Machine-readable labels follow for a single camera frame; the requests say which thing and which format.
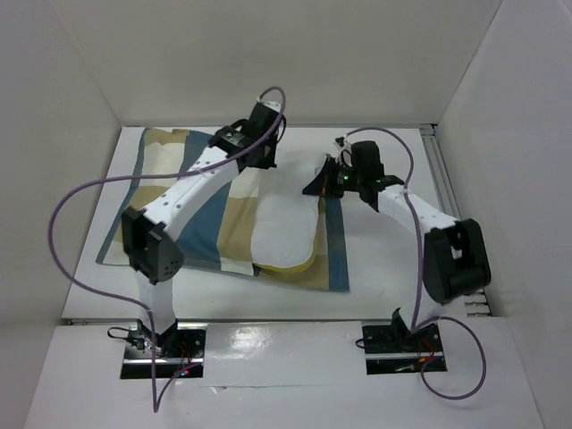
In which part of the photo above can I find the white pillow yellow edge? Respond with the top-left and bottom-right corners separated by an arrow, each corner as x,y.
250,151 -> 328,273

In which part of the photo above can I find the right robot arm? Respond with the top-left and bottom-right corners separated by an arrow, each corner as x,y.
302,138 -> 492,353

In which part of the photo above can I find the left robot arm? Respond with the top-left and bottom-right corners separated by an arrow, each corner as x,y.
121,100 -> 285,357

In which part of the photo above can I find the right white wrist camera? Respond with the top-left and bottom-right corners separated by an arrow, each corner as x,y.
334,136 -> 353,168

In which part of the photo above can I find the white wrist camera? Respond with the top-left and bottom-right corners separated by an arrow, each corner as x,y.
334,136 -> 353,168
257,97 -> 282,113

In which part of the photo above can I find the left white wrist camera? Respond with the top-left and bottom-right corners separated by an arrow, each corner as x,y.
257,97 -> 282,113

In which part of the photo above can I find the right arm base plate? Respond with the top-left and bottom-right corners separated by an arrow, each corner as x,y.
355,323 -> 448,375

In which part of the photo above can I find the aluminium rail front edge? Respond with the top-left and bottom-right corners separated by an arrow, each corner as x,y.
62,316 -> 448,326

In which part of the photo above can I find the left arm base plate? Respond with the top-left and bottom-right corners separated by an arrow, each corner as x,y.
106,324 -> 206,380

